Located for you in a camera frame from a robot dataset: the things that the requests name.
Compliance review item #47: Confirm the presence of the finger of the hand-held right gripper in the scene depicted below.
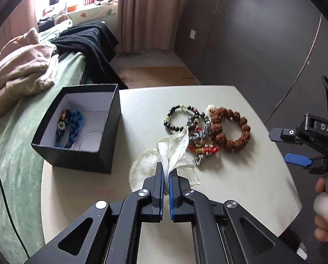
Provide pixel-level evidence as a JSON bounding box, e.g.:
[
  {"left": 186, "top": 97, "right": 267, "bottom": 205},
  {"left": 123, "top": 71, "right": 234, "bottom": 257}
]
[
  {"left": 284, "top": 152, "right": 328, "bottom": 169},
  {"left": 269, "top": 128, "right": 305, "bottom": 145}
]

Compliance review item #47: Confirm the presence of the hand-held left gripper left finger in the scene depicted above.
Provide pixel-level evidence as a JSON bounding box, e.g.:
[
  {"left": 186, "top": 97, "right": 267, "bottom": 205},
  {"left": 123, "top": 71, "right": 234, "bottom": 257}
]
[{"left": 24, "top": 162, "right": 165, "bottom": 264}]

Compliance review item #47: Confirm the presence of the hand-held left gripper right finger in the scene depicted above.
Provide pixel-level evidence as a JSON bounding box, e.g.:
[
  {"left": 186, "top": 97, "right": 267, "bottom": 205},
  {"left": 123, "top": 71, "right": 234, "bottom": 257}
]
[{"left": 168, "top": 168, "right": 308, "bottom": 264}]

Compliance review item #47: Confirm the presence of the brown rough seed bracelet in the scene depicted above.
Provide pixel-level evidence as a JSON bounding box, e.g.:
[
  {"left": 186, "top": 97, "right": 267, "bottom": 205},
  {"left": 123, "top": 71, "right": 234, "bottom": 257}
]
[{"left": 206, "top": 104, "right": 251, "bottom": 153}]

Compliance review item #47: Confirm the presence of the sheer white organza pouch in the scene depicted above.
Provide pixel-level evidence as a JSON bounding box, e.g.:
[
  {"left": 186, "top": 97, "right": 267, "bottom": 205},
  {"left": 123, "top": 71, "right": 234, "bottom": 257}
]
[{"left": 129, "top": 126, "right": 201, "bottom": 207}]

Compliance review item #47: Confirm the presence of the black and green bead bracelet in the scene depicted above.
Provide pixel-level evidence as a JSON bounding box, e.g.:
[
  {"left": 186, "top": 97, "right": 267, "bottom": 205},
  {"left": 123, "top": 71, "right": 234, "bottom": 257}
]
[{"left": 163, "top": 104, "right": 199, "bottom": 132}]

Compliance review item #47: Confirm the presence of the black jewelry box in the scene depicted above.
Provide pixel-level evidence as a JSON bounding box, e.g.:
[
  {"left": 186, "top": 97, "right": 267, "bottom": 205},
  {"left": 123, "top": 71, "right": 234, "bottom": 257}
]
[{"left": 31, "top": 84, "right": 122, "bottom": 174}]

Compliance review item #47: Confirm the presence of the grey bead bracelet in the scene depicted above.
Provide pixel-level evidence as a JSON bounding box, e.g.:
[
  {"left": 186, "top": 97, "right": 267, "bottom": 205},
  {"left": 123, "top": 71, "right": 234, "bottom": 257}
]
[{"left": 187, "top": 111, "right": 212, "bottom": 143}]

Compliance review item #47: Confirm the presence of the person's right hand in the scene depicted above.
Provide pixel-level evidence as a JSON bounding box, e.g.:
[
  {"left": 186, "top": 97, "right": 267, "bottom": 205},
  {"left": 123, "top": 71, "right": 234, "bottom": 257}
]
[{"left": 313, "top": 176, "right": 328, "bottom": 243}]

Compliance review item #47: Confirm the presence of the clear round bangle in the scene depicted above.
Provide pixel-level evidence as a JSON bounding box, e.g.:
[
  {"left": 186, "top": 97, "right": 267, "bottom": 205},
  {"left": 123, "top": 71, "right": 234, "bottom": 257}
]
[{"left": 79, "top": 132, "right": 103, "bottom": 152}]

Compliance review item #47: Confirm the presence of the bed with green sheet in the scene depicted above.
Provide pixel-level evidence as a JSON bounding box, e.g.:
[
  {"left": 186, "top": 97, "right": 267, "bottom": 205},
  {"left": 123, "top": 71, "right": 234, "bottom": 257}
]
[{"left": 0, "top": 30, "right": 120, "bottom": 259}]

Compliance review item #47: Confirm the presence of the black knitted cloth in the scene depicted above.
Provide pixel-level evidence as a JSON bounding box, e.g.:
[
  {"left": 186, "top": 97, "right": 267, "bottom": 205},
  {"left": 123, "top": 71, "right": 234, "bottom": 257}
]
[{"left": 50, "top": 21, "right": 129, "bottom": 90}]

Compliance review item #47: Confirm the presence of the pink curtain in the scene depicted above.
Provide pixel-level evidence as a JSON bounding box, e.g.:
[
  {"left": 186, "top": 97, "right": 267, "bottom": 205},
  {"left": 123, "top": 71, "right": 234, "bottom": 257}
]
[
  {"left": 116, "top": 0, "right": 192, "bottom": 53},
  {"left": 0, "top": 0, "right": 38, "bottom": 50}
]

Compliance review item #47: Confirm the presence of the beige fleece blanket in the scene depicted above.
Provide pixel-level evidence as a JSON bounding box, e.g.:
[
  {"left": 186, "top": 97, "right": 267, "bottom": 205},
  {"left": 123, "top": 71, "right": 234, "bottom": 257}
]
[{"left": 0, "top": 27, "right": 60, "bottom": 103}]

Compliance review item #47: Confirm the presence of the leaf print cushion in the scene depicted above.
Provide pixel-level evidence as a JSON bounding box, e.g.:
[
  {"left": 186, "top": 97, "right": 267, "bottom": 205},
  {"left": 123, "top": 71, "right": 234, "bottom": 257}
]
[{"left": 66, "top": 0, "right": 118, "bottom": 25}]

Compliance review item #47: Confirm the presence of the blue braided bracelet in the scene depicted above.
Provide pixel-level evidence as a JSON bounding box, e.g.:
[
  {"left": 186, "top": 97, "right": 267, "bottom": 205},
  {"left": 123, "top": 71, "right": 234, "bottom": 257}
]
[{"left": 54, "top": 109, "right": 85, "bottom": 148}]

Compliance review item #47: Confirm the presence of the daisy flower bracelet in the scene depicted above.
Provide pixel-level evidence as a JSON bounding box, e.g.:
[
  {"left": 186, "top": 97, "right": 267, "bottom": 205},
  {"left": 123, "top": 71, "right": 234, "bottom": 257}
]
[{"left": 55, "top": 110, "right": 69, "bottom": 145}]

